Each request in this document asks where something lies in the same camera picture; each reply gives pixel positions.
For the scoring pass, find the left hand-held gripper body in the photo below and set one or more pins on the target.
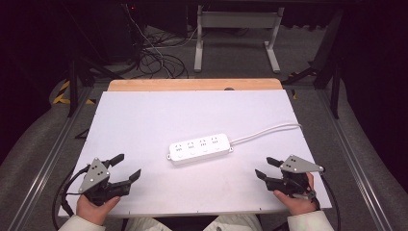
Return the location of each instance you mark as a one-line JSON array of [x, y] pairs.
[[94, 174]]

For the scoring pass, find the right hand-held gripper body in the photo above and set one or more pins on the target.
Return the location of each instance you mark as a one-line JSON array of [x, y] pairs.
[[298, 166]]

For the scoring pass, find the white power strip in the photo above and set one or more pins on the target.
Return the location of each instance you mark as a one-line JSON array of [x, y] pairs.
[[199, 149]]

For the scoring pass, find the person's left hand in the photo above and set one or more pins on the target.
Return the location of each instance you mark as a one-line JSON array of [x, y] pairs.
[[93, 211]]

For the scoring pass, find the person's right hand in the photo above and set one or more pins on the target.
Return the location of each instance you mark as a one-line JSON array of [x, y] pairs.
[[300, 206]]

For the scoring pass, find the white table cover board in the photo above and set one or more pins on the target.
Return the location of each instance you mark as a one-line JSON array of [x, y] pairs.
[[179, 112]]

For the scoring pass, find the black metal stand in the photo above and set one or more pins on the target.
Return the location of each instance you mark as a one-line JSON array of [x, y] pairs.
[[73, 89], [335, 80]]

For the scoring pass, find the yellow black hazard tape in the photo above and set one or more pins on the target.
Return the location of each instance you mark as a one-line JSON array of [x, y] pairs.
[[62, 94]]

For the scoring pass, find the aluminium floor rail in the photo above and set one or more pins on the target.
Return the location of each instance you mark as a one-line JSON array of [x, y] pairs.
[[356, 163], [48, 163]]

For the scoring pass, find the white metal desk frame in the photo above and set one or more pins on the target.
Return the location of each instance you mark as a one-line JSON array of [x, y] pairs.
[[237, 20]]

